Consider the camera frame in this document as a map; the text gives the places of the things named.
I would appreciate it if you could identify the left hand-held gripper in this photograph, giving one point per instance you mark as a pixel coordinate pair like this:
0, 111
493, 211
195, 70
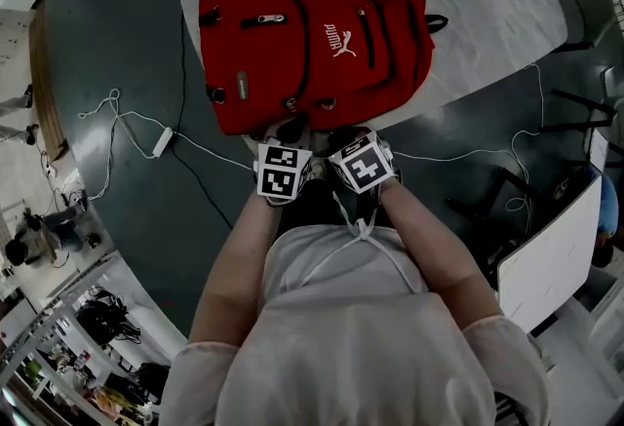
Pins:
278, 175

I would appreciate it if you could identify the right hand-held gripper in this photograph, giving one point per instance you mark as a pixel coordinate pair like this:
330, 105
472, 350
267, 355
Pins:
363, 166

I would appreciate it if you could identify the red backpack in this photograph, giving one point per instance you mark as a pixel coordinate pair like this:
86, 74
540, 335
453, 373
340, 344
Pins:
302, 53

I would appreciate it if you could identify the person's left forearm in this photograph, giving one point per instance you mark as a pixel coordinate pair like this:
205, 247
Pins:
239, 258

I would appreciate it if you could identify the person's right forearm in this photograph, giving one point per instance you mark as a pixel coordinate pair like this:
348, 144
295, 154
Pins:
429, 248

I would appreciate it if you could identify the person's white shoe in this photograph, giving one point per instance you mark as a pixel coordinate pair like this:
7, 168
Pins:
318, 168

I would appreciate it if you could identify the person's black trousers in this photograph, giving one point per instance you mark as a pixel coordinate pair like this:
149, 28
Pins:
317, 205

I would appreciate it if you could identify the white power strip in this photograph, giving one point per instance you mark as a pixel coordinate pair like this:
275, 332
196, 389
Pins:
162, 143

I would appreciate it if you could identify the person's white shirt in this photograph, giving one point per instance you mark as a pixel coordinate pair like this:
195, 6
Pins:
351, 341

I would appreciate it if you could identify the grey marble table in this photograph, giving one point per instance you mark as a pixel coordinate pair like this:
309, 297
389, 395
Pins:
487, 0

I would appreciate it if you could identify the white rectangular table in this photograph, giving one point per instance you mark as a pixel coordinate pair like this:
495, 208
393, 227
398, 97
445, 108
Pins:
551, 258

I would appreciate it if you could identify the black chair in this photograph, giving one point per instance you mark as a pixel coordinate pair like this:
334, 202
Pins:
580, 109

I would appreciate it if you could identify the black bag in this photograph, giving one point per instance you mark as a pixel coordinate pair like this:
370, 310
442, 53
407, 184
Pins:
100, 317

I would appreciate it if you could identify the grey chair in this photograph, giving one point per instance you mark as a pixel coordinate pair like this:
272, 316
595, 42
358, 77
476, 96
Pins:
580, 0

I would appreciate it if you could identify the white lockers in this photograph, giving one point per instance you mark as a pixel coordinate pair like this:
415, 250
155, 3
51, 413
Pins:
14, 44

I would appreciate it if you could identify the white shelf rack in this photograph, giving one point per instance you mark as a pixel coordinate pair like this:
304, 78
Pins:
44, 331

